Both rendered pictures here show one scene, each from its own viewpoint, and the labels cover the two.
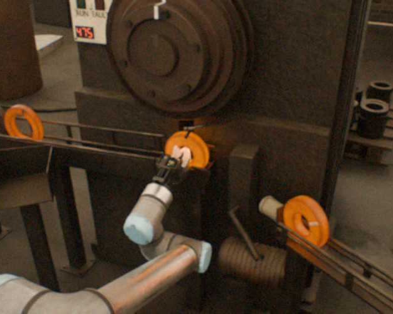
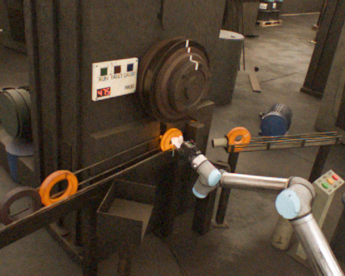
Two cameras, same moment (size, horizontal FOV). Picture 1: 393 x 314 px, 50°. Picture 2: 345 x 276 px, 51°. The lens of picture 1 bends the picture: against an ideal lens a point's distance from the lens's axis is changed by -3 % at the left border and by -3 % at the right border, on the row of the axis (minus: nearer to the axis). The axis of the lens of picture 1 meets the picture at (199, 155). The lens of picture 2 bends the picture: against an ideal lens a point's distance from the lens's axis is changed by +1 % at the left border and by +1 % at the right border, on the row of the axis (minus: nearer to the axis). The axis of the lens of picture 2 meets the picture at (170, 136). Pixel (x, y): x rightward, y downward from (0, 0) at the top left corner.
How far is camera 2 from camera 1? 2.02 m
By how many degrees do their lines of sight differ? 62
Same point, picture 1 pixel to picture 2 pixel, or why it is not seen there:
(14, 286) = (295, 188)
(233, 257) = not seen: hidden behind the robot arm
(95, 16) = (112, 78)
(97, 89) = (104, 131)
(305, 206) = (242, 130)
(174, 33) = (200, 75)
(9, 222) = not seen: outside the picture
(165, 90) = (192, 106)
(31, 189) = (130, 213)
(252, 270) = not seen: hidden behind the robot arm
